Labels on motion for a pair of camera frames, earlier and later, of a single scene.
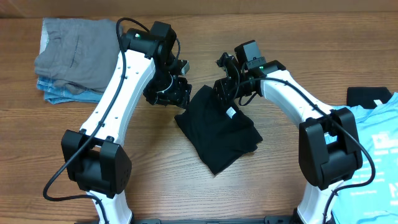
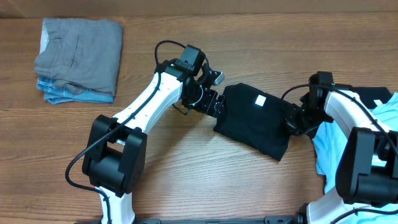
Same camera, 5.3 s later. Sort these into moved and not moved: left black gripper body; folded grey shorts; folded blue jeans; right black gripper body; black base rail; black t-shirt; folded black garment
Moved: right black gripper body; black t-shirt; left black gripper body
Not moved: folded black garment; folded blue jeans; folded grey shorts; black base rail
